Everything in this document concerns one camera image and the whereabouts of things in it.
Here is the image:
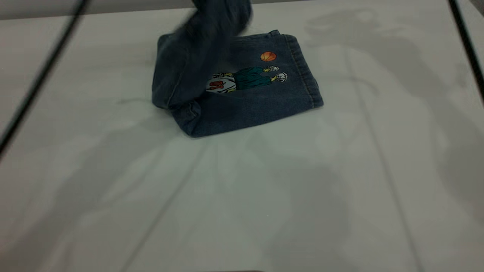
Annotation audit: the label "blue denim kids jeans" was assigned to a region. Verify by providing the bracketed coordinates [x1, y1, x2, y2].
[151, 0, 324, 138]

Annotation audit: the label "thin black braided cable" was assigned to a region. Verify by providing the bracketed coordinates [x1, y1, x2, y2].
[0, 0, 91, 152]

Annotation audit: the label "thick black braided cable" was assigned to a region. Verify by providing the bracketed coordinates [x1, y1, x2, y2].
[448, 0, 484, 103]

